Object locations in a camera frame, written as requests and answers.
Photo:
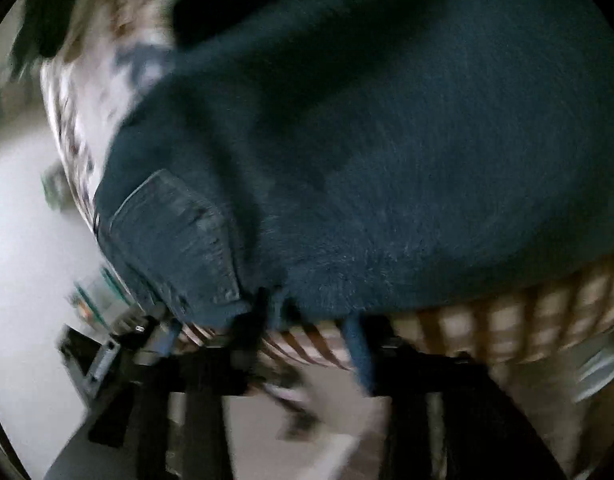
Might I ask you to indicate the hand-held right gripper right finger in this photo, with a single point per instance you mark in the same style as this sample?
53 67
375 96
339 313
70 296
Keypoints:
359 355

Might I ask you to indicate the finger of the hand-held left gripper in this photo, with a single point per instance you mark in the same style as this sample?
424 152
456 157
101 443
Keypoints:
168 340

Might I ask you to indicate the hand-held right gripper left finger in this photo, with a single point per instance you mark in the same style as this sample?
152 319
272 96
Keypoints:
274 312

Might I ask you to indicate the dark blue denim pants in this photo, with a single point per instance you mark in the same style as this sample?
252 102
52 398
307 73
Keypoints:
387 160

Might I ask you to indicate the colourful printed packet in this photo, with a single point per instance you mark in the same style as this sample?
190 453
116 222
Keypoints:
94 297

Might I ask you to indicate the white and dark blurred object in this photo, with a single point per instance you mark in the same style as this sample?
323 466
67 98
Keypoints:
299 410

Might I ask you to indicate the small green object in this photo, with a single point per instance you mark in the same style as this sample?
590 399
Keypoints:
54 187

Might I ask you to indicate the patterned white bedsheet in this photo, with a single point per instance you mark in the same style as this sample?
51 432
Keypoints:
87 100

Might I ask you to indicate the dark cloth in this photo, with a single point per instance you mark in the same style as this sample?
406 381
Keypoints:
47 15

